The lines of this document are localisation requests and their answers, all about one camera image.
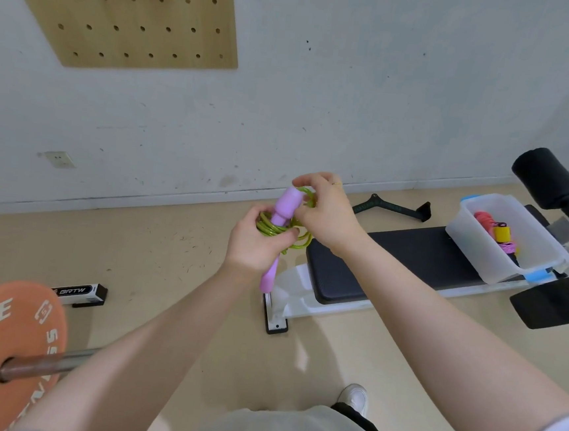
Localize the white bench frame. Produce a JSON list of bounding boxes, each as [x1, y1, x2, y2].
[[260, 221, 569, 361]]

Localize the black foam roller pad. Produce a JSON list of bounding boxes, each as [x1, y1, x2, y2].
[[506, 145, 569, 229]]

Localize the person's left hand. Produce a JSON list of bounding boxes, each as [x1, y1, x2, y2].
[[222, 201, 304, 287]]

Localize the steel barbell bar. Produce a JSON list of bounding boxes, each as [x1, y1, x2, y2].
[[0, 339, 103, 391]]

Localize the person's right forearm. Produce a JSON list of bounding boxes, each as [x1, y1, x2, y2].
[[303, 229, 569, 431]]

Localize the wooden pegboard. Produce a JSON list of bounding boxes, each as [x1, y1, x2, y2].
[[0, 0, 245, 82]]

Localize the green jump rope purple handles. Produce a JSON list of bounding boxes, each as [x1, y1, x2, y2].
[[250, 183, 318, 297]]

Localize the white plastic bin blue handles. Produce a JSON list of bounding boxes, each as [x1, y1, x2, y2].
[[440, 189, 569, 292]]

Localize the white wall socket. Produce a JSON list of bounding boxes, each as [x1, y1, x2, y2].
[[42, 150, 77, 171]]

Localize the black long box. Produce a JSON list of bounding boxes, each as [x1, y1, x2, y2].
[[49, 280, 109, 311]]

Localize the black cable pull handle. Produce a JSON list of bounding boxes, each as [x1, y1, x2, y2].
[[351, 191, 434, 224]]

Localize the yellow black jump rope handle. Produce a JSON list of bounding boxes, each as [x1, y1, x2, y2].
[[491, 221, 513, 244]]

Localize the person's right hand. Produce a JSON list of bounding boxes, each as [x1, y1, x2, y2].
[[286, 169, 373, 258]]

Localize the black bench backrest pad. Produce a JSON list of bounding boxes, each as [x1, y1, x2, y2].
[[507, 267, 569, 334]]

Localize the black shorts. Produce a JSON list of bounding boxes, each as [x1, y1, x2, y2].
[[328, 400, 392, 431]]

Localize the black bench seat pad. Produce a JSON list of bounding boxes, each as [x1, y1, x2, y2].
[[301, 214, 493, 319]]

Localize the person's left forearm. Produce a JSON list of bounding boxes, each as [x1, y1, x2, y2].
[[7, 246, 272, 431]]

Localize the white shoe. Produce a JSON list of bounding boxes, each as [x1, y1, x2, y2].
[[335, 382, 371, 419]]

